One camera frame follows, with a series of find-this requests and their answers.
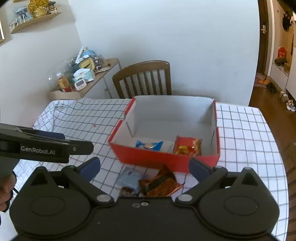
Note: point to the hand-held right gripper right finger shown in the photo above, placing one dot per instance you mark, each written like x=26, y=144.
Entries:
x=198, y=168

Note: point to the white sneakers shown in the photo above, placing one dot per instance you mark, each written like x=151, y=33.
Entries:
x=291, y=106

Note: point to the red cardboard box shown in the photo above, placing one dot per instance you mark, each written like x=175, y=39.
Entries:
x=143, y=160

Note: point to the brown wooden chair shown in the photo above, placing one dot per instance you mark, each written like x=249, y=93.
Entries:
x=141, y=67

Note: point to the white shoe cabinet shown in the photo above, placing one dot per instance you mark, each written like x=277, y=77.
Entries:
x=281, y=76

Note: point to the orange drink bottle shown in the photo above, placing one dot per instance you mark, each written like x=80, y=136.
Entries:
x=63, y=83

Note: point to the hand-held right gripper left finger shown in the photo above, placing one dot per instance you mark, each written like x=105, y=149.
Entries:
x=91, y=167

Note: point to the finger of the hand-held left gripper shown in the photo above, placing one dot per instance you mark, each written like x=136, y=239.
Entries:
x=55, y=136
x=81, y=148

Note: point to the small dark snack packet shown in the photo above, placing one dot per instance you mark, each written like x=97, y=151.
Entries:
x=128, y=191

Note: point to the white checked tablecloth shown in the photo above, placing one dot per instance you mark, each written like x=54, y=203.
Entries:
x=242, y=139

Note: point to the person's left hand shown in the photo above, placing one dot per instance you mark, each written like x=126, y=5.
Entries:
x=5, y=194

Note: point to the small dark jar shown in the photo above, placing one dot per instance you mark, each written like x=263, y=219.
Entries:
x=98, y=63

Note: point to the white sideboard cabinet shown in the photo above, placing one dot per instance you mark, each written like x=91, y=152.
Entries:
x=97, y=89

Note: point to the red paper decoration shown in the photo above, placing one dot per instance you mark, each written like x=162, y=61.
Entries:
x=282, y=52

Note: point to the white wet wipes pack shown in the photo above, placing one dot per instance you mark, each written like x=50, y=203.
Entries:
x=85, y=75

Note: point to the blue cookie packet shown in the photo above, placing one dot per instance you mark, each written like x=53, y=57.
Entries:
x=149, y=145

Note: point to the light blue snack packet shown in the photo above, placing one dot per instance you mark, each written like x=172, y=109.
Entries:
x=129, y=179

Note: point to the brown snack packet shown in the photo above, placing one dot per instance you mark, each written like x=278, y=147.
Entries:
x=161, y=183

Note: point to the yellow tissue box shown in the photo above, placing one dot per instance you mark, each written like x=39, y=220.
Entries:
x=86, y=62

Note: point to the wooden wall shelf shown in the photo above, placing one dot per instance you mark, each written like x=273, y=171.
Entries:
x=34, y=22

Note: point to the brown wooden door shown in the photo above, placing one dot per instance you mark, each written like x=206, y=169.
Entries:
x=262, y=46

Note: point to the dark green bag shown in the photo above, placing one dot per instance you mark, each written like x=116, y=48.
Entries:
x=280, y=61

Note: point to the white rolled tube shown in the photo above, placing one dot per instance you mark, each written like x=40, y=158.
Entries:
x=80, y=53

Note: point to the orange slippers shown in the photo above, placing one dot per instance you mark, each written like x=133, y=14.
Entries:
x=262, y=81

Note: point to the framed picture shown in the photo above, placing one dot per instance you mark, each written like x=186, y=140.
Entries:
x=23, y=14

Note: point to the white kitchen timer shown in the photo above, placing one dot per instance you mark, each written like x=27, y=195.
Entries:
x=81, y=84

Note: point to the dark shoes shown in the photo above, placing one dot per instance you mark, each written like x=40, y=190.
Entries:
x=271, y=88

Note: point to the golden ornament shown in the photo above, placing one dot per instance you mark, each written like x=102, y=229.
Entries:
x=39, y=8

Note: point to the black hanging bag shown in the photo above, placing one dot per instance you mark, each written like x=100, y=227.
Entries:
x=287, y=20

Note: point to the red snack packet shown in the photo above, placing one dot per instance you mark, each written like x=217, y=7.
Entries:
x=185, y=148

